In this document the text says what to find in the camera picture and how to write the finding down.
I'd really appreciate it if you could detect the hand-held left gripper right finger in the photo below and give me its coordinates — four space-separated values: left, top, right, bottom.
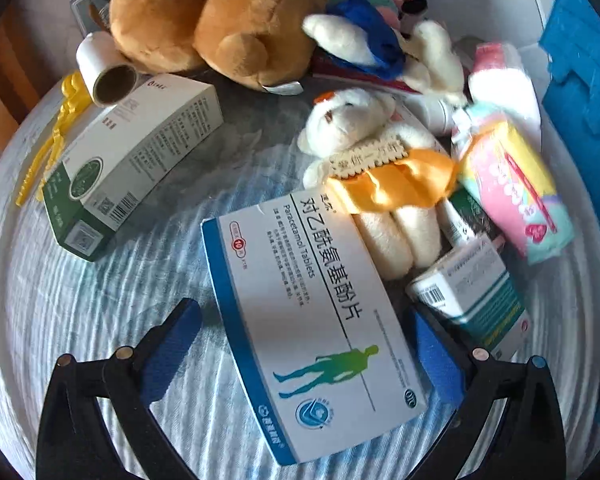
405 305 567 480

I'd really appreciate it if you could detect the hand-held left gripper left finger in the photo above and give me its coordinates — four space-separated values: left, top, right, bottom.
36 297 203 480

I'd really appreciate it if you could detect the large white blue medicine box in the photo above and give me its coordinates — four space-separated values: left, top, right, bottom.
201 187 430 466

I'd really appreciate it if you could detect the cloth-covered desktop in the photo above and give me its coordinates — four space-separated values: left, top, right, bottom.
0 0 600 480

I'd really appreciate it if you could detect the small teal white medicine box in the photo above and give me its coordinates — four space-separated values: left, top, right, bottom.
406 237 531 361

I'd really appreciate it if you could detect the green white tube box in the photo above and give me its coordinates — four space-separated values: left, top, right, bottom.
437 187 506 251

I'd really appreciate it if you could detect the pink yellow tissue pack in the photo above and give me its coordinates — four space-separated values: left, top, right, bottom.
457 112 576 266

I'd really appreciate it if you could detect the green white medicine box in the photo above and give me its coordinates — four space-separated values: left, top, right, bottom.
42 74 225 263

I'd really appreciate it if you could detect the white bear orange dress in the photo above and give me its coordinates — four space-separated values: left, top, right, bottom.
298 89 458 281

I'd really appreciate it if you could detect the white plastic bottle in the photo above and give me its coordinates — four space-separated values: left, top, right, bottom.
405 95 468 133

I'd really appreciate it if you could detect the yellow plastic toy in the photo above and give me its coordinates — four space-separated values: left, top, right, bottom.
15 72 88 207

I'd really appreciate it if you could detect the white pink tissue pack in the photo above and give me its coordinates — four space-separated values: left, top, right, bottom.
467 42 543 156

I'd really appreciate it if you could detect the red booklet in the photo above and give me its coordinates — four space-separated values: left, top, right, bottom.
312 55 416 96

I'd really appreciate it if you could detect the white tape roll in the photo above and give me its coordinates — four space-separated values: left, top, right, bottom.
76 31 142 107

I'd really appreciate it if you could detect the white plush blue scarf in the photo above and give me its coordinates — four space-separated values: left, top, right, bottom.
302 0 468 106

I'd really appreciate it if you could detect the brown teddy bear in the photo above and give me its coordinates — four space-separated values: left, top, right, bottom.
105 0 333 92

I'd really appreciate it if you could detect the grey tray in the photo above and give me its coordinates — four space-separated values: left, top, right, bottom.
70 0 113 36

